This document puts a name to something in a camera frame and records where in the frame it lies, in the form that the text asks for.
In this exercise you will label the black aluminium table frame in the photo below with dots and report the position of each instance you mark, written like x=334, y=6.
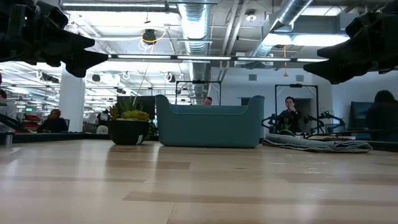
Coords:
x=62, y=137

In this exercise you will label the person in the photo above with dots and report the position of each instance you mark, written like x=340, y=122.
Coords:
x=289, y=115
x=384, y=115
x=102, y=123
x=207, y=100
x=6, y=109
x=53, y=123

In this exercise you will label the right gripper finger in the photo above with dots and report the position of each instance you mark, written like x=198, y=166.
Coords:
x=345, y=51
x=342, y=71

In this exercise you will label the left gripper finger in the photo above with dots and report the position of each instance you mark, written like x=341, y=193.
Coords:
x=71, y=39
x=84, y=62

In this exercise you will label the background dark monitor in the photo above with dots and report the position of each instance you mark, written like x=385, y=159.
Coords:
x=359, y=115

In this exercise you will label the silver ventilation duct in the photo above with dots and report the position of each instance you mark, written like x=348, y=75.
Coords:
x=196, y=31
x=289, y=15

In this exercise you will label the white square pillar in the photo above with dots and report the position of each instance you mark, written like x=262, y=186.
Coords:
x=72, y=102

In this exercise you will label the black background robot arm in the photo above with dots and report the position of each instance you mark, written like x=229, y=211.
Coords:
x=326, y=117
x=270, y=120

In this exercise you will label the small grey cylinder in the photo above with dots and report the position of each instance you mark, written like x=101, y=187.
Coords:
x=8, y=138

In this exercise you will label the potted succulent plant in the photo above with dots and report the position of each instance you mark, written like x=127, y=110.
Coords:
x=127, y=133

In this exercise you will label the black background rig frame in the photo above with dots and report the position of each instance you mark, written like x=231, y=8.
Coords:
x=295, y=86
x=199, y=82

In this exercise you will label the long LED light bar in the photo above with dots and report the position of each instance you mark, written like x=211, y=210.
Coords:
x=202, y=58

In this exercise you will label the teal plastic bin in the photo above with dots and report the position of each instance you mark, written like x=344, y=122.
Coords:
x=211, y=127

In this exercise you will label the black ceiling camera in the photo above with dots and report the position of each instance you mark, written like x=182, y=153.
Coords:
x=149, y=35

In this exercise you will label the grey folded towel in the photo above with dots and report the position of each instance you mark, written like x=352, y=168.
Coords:
x=317, y=145

